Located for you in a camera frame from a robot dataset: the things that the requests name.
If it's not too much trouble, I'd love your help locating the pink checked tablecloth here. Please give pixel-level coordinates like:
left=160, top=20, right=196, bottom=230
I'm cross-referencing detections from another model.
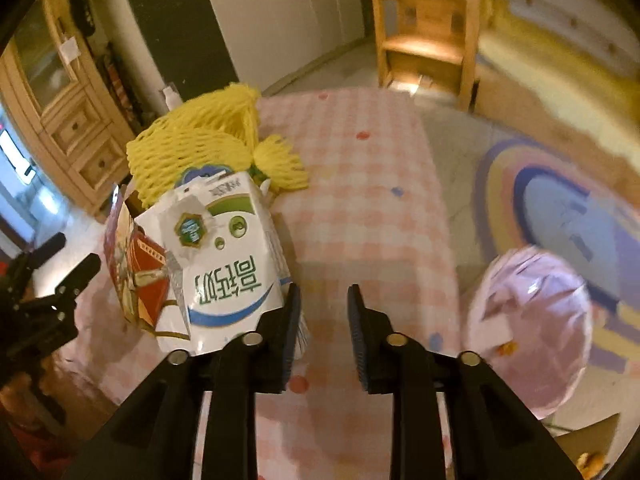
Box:
left=55, top=87, right=463, bottom=480

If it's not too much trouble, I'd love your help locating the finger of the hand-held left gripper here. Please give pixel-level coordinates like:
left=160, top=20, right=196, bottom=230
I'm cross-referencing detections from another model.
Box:
left=7, top=232, right=67, bottom=286
left=20, top=253, right=102, bottom=313

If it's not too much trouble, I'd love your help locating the white milk carton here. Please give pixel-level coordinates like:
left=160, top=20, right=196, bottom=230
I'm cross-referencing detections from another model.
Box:
left=135, top=171, right=307, bottom=358

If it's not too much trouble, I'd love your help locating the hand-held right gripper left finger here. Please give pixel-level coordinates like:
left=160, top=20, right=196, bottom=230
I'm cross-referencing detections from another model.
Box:
left=62, top=282, right=303, bottom=480

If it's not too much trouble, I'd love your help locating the bin with pink bag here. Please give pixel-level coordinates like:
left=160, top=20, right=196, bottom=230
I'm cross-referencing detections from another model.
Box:
left=461, top=246, right=594, bottom=421

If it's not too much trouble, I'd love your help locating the small yellow foam net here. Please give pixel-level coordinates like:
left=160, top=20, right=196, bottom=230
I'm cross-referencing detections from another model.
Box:
left=248, top=134, right=311, bottom=193

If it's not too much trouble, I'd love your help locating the red snack packet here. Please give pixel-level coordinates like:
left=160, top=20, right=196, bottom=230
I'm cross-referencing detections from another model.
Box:
left=103, top=183, right=192, bottom=341

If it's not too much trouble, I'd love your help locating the wooden bunk bed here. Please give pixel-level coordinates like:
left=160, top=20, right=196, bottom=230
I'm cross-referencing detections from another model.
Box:
left=475, top=0, right=640, bottom=201

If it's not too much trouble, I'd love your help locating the small orange toy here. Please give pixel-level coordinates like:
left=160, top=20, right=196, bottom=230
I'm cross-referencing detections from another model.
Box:
left=575, top=452, right=608, bottom=478

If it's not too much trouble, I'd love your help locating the wooden cabinet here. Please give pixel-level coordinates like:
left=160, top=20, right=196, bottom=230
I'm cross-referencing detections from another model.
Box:
left=0, top=0, right=136, bottom=218

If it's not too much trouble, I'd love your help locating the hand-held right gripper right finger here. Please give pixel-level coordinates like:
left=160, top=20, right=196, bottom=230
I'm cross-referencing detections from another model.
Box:
left=347, top=283, right=585, bottom=480

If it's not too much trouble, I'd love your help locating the pastel rainbow rug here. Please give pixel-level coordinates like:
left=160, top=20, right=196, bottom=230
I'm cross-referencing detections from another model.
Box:
left=472, top=137, right=640, bottom=376

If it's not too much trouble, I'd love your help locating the wooden stair shelf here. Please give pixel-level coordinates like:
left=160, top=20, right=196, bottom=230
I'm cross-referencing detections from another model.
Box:
left=366, top=0, right=482, bottom=113

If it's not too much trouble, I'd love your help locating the large yellow foam net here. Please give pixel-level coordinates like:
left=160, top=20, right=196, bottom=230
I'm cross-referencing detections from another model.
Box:
left=126, top=83, right=263, bottom=211

